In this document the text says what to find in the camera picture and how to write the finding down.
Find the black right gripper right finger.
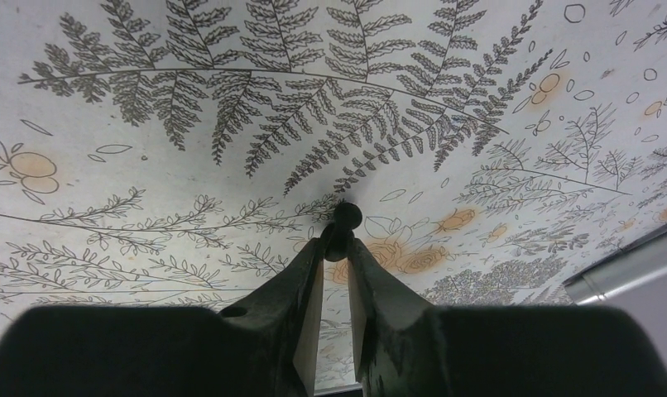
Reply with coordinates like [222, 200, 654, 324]
[348, 238, 667, 396]

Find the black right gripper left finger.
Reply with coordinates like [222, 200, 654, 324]
[0, 238, 324, 396]

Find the floral table mat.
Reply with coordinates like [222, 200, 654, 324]
[0, 0, 667, 393]

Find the silver grey microphone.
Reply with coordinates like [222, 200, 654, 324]
[564, 225, 667, 305]

